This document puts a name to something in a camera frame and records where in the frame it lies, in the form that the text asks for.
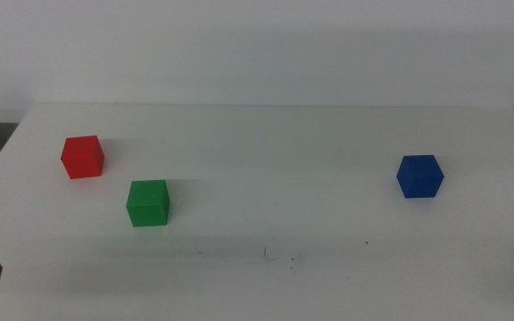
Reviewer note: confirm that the red cube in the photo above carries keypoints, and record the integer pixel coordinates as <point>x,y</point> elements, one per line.
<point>81,158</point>

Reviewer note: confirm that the green cube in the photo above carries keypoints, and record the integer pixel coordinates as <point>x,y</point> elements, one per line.
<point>147,205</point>

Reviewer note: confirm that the blue cube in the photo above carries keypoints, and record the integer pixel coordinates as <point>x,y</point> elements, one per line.
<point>419,177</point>

